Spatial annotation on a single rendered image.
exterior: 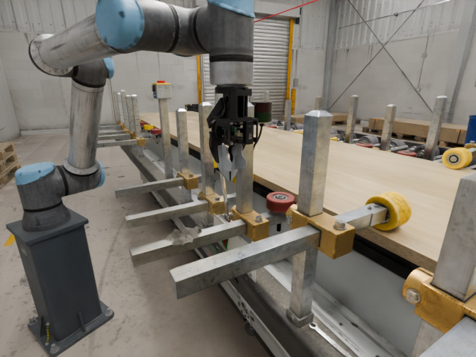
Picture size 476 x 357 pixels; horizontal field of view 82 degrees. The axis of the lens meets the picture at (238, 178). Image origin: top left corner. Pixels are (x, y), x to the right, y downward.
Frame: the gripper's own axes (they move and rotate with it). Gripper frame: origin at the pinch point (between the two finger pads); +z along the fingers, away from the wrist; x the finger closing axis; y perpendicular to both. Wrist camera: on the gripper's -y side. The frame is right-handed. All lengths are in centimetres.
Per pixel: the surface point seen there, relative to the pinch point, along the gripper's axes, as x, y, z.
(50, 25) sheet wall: -49, -819, -162
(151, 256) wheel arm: -19.8, 0.0, 16.2
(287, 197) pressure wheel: 19.5, -0.6, 10.1
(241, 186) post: 6.2, -3.8, 5.4
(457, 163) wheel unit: 94, 10, 8
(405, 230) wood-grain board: 30.5, 27.0, 10.5
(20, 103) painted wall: -146, -827, 21
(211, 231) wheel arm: -4.4, -0.9, 14.5
